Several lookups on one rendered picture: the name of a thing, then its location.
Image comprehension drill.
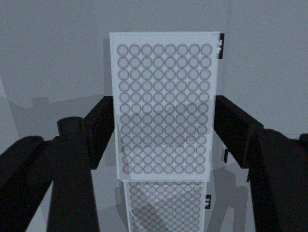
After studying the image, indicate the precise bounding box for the grey deck plate with bays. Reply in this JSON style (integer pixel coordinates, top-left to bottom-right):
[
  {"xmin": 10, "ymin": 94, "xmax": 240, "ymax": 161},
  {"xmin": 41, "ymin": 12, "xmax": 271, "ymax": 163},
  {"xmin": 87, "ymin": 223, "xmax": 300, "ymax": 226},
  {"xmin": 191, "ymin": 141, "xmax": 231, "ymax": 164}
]
[{"xmin": 0, "ymin": 0, "xmax": 123, "ymax": 232}]

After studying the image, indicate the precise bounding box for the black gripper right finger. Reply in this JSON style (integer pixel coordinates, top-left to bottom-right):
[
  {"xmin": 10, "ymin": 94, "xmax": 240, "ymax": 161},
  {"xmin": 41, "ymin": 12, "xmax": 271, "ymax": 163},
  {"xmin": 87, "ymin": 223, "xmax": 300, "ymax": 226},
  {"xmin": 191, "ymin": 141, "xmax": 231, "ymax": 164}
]
[{"xmin": 214, "ymin": 95, "xmax": 308, "ymax": 232}]

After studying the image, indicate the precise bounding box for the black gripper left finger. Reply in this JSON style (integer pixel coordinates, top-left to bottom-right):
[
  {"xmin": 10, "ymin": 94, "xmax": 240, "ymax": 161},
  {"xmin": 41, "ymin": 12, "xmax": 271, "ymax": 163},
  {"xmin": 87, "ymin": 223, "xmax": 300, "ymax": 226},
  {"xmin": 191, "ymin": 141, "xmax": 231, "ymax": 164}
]
[{"xmin": 0, "ymin": 96, "xmax": 114, "ymax": 232}]

